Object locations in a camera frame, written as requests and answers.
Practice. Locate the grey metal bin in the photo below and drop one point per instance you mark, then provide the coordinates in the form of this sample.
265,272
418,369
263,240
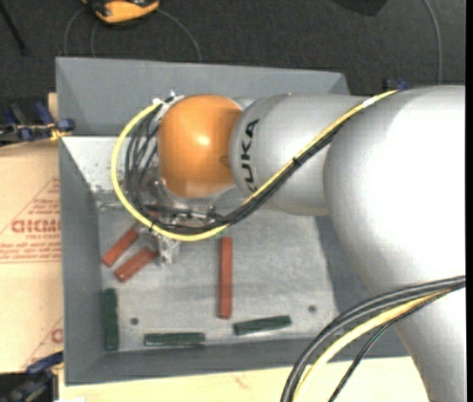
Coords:
274,266

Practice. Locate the brown cardboard board red print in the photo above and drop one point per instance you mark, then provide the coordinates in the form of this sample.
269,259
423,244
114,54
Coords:
18,300

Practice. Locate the red-brown flat block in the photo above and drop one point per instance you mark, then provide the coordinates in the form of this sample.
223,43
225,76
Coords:
133,265
225,279
119,247

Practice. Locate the dark green flat block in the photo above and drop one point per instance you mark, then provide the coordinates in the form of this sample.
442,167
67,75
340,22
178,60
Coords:
110,321
174,338
262,325

